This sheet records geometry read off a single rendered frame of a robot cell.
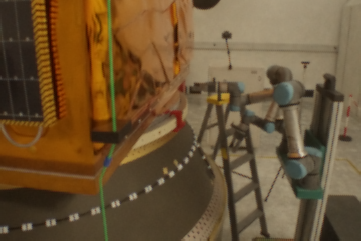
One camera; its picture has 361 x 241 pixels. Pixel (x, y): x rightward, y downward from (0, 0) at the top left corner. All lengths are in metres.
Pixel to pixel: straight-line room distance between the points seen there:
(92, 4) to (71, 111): 0.24
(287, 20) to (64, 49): 8.56
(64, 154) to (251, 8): 8.37
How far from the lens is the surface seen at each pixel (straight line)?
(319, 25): 9.28
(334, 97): 1.86
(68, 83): 0.67
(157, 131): 1.29
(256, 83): 4.93
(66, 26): 0.65
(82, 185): 0.76
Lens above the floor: 2.15
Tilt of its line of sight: 15 degrees down
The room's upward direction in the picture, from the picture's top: straight up
